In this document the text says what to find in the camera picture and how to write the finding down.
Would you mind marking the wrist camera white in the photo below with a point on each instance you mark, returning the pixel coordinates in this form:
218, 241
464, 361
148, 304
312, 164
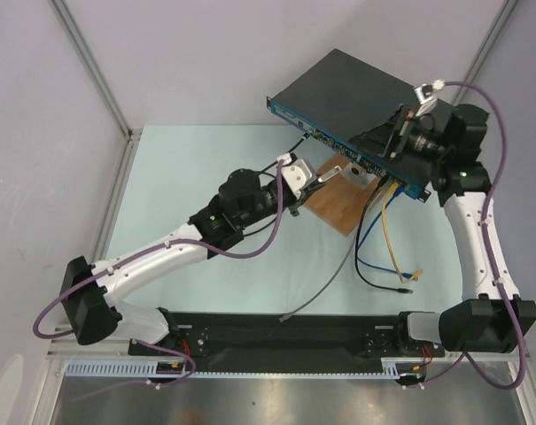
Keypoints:
297, 172
427, 96

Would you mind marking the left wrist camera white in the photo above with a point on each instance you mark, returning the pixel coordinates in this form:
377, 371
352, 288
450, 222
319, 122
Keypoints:
297, 172

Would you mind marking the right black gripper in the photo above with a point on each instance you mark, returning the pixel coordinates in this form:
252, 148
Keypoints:
394, 139

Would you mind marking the black transceiver plug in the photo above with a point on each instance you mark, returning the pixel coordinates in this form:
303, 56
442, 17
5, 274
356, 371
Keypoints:
329, 174

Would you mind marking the white slotted cable duct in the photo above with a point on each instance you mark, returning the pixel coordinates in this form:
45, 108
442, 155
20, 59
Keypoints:
125, 368

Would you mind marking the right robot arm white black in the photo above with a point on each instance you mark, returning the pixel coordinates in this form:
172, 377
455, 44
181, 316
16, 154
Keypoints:
492, 316

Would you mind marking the grey metal switch mount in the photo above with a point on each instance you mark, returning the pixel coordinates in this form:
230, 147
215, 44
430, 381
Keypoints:
358, 175

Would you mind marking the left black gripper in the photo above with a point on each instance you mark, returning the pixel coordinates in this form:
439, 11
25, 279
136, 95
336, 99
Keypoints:
304, 195

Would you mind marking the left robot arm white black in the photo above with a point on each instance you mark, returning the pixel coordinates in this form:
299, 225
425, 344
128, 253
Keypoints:
93, 294

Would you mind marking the wooden board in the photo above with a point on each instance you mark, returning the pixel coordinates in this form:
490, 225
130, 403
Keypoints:
339, 203

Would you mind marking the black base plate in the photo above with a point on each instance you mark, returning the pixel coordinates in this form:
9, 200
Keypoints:
310, 344

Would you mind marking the blue black network switch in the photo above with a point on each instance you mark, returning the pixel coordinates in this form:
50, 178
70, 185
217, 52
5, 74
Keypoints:
341, 98

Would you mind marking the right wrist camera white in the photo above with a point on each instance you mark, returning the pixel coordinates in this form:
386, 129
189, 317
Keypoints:
427, 96

